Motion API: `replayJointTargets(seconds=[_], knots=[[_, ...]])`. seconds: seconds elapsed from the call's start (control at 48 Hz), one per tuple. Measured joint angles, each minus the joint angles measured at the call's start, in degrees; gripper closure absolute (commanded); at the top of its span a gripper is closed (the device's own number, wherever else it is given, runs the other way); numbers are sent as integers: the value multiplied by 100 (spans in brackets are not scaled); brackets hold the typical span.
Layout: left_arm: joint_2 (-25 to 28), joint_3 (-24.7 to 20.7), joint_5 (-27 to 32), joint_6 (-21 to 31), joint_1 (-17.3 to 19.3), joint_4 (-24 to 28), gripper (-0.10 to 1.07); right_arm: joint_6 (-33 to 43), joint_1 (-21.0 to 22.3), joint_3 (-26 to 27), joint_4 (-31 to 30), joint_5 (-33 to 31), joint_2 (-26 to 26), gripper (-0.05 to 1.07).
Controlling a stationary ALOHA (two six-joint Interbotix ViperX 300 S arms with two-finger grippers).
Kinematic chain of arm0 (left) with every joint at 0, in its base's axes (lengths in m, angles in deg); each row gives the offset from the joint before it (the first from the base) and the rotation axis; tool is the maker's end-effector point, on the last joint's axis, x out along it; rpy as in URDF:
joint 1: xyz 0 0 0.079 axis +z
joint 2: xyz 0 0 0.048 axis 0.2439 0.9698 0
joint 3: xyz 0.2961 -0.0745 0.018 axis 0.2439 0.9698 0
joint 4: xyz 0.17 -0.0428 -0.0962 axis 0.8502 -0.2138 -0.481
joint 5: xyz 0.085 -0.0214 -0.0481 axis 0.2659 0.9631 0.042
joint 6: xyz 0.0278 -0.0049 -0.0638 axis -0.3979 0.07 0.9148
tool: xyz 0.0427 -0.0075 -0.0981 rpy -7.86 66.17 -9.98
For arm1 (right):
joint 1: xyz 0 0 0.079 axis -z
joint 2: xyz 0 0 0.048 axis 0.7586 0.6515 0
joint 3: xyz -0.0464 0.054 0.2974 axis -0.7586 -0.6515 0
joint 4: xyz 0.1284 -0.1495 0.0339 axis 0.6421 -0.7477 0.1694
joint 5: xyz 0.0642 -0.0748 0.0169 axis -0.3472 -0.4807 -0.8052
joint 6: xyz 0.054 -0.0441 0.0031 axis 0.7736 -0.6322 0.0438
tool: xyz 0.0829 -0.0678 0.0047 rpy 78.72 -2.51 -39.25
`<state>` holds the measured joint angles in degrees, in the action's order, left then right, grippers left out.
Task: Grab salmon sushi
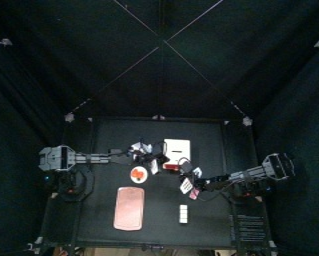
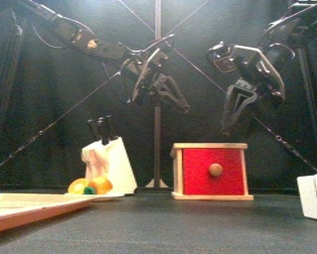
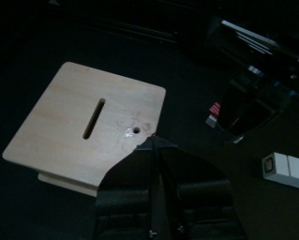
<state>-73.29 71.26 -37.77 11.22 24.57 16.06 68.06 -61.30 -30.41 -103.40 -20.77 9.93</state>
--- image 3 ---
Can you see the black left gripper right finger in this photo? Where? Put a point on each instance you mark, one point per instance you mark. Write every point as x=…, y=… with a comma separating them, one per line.
x=206, y=203

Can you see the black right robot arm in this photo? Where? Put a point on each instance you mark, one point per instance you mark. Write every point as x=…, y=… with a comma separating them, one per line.
x=256, y=87

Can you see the white rectangular block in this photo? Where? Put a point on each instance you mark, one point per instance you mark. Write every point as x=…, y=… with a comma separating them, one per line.
x=276, y=165

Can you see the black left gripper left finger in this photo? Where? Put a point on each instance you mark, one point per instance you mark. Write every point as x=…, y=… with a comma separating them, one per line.
x=122, y=193

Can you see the wooden box with red drawer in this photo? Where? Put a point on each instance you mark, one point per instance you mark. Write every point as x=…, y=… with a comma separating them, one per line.
x=63, y=125

